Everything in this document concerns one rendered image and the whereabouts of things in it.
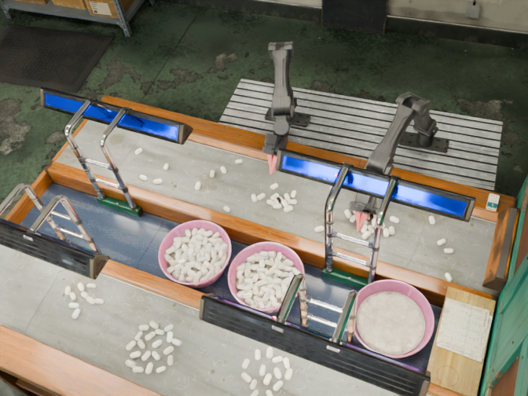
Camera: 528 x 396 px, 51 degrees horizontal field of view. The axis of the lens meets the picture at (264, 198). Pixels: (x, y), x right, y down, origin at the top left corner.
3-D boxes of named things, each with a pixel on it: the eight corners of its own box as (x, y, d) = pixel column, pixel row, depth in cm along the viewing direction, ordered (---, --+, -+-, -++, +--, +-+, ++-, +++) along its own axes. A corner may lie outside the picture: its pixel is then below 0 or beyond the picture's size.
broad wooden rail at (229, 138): (116, 121, 269) (104, 93, 254) (505, 225, 214) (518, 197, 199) (104, 138, 262) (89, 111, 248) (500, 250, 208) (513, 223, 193)
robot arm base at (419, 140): (450, 140, 220) (452, 127, 224) (400, 131, 225) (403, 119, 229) (446, 153, 226) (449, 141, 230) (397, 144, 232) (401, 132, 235)
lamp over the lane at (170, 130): (53, 93, 215) (46, 79, 209) (193, 130, 196) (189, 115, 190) (42, 108, 211) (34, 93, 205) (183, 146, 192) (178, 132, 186)
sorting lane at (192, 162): (93, 118, 251) (91, 115, 250) (510, 230, 197) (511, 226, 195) (54, 166, 236) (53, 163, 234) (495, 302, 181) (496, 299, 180)
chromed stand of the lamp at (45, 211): (70, 245, 216) (18, 174, 180) (111, 260, 210) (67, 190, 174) (41, 286, 206) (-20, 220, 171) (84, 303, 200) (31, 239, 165)
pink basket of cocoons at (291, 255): (233, 255, 207) (230, 242, 199) (305, 254, 204) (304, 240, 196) (229, 322, 191) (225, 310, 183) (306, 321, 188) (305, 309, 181)
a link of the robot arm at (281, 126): (294, 134, 198) (293, 100, 197) (270, 135, 199) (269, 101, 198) (295, 134, 210) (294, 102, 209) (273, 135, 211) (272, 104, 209)
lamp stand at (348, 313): (301, 328, 187) (294, 264, 151) (357, 349, 181) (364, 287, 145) (280, 380, 177) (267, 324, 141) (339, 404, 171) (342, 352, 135)
